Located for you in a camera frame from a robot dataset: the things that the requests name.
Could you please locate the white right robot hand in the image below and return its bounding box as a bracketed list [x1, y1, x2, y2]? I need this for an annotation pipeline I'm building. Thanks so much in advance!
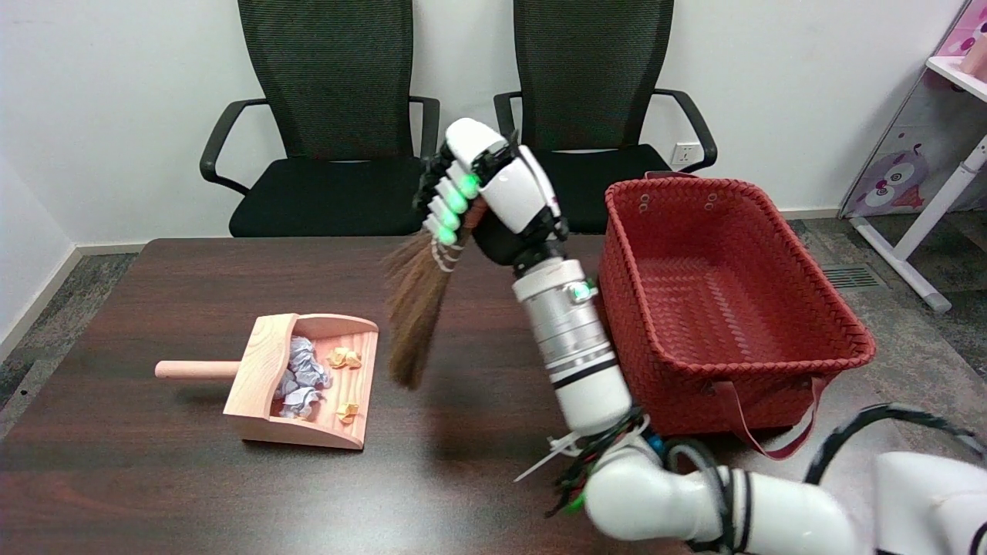
[414, 118, 570, 267]

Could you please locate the brown straw hand broom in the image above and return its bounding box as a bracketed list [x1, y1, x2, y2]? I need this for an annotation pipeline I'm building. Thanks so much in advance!
[383, 197, 488, 390]

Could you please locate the large white crumpled paper ball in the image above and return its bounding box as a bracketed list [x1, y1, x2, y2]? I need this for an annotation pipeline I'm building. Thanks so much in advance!
[289, 337, 333, 389]

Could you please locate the wooden dustpan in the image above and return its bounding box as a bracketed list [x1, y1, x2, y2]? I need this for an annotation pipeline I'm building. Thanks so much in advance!
[154, 312, 380, 450]

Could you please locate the black mesh office chair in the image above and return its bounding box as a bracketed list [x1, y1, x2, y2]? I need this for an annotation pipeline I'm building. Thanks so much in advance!
[493, 0, 718, 236]
[199, 0, 446, 237]

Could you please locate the red woven basket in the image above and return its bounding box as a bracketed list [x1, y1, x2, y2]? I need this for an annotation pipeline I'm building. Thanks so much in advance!
[599, 173, 876, 462]

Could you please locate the white zip tie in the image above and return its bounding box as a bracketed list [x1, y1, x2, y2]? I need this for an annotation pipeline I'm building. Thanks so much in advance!
[514, 432, 587, 483]

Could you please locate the metal floor vent grille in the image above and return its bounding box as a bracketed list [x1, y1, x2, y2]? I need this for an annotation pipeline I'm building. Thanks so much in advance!
[819, 264, 886, 291]

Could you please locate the pink owl print shelf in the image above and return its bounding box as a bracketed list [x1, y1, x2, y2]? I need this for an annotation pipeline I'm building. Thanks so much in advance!
[839, 0, 987, 218]

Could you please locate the white metal leg frame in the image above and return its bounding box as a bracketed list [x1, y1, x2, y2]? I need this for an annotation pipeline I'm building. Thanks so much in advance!
[851, 135, 987, 313]

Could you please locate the black robot cable hose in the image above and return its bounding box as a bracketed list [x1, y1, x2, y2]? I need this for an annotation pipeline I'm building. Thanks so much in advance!
[804, 403, 987, 486]

